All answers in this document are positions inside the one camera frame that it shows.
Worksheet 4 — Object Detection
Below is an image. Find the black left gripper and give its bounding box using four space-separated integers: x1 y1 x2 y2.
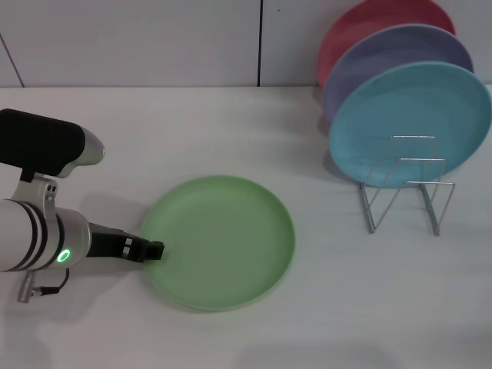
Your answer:
85 221 166 264

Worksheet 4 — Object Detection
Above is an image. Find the green plastic plate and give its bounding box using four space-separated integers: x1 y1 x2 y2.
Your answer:
138 175 297 313

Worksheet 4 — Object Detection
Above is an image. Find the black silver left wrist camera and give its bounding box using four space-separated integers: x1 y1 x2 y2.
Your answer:
0 108 106 179

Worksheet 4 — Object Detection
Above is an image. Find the silver wire plate rack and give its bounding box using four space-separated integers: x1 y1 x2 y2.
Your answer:
358 135 457 236

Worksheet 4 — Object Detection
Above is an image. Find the red plastic plate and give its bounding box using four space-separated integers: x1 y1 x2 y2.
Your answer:
317 0 457 88

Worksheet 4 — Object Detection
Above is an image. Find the light blue plastic plate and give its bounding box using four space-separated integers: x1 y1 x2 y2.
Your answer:
328 60 492 189

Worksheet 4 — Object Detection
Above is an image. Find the left arm cable with plug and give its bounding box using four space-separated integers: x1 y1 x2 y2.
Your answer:
16 268 71 304

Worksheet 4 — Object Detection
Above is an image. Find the purple plastic plate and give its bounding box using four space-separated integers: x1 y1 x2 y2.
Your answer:
322 23 474 125

